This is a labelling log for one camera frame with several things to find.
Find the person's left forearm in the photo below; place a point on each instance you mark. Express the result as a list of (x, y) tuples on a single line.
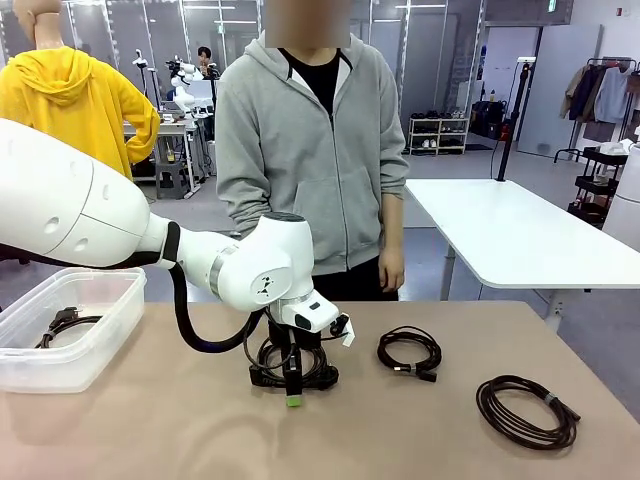
[(392, 220)]

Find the black clothes rack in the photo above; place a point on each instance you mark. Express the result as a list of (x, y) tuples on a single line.
[(612, 60)]

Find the grey partition panel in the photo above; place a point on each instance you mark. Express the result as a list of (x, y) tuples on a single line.
[(560, 90)]

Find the grey step stool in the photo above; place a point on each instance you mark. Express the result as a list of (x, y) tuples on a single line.
[(172, 175)]

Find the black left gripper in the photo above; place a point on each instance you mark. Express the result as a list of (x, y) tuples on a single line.
[(280, 332)]

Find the white workbench desk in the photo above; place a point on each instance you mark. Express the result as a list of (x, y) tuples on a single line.
[(172, 127)]

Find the shoe rack with shoes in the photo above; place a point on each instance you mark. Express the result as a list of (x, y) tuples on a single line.
[(440, 135)]

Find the beige mannequin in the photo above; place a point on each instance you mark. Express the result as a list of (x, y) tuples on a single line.
[(42, 25)]

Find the black utility cart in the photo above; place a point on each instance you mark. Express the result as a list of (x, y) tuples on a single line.
[(597, 185)]

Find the yellow hoodie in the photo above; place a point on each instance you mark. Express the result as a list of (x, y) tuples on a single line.
[(65, 100)]

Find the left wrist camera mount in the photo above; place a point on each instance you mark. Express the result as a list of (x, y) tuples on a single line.
[(349, 341)]

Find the translucent plastic container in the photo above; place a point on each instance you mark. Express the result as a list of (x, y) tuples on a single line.
[(100, 360)]

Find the dark jacket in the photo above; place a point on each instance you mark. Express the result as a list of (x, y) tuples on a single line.
[(585, 95)]

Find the black bags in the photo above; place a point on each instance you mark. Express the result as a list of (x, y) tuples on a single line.
[(487, 120)]

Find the pale blue shirt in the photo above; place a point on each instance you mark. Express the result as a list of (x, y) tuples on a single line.
[(612, 97)]

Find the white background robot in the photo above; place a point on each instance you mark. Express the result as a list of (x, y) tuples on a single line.
[(182, 80)]

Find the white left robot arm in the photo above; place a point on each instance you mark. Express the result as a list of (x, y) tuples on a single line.
[(75, 200)]

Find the beige coat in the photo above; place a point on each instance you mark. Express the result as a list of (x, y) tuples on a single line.
[(570, 95)]

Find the white side table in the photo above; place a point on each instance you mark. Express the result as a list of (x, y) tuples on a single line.
[(500, 225)]

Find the person's left hand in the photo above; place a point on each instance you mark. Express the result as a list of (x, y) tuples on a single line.
[(392, 267)]

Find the person in grey hoodie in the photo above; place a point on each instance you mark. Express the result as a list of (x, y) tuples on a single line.
[(310, 175)]

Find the background person with black hair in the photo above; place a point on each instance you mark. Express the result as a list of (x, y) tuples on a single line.
[(204, 54)]

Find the black pole stand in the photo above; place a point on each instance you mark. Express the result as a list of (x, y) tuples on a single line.
[(515, 110)]

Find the white device on black stand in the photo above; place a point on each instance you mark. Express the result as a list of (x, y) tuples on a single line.
[(140, 60)]

